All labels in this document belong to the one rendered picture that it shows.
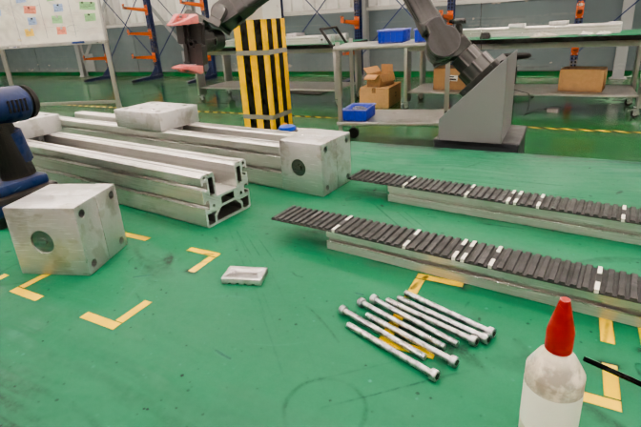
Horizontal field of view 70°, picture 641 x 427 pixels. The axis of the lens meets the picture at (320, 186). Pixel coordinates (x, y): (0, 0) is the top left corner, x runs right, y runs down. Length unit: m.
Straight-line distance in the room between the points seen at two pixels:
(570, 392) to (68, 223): 0.56
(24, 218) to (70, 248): 0.07
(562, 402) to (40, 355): 0.46
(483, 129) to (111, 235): 0.82
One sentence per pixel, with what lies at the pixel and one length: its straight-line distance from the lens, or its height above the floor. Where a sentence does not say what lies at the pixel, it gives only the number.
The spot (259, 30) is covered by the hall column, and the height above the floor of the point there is 1.01.
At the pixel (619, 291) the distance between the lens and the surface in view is 0.53.
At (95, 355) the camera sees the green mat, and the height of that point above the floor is 0.78.
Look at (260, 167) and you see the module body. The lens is 0.90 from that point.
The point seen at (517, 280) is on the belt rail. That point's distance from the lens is 0.55.
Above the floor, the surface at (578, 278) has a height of 0.81.
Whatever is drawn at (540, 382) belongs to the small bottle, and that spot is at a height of 0.84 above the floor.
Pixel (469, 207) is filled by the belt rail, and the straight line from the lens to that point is 0.74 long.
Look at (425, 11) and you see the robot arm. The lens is 1.24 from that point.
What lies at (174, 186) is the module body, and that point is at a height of 0.84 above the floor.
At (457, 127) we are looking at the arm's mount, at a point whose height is 0.81.
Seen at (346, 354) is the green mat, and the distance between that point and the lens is 0.46.
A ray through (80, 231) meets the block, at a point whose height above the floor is 0.84.
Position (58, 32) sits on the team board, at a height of 1.10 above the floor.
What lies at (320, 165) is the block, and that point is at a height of 0.84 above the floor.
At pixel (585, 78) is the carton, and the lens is 5.50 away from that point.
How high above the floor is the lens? 1.07
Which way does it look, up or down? 20 degrees down
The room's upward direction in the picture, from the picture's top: 3 degrees counter-clockwise
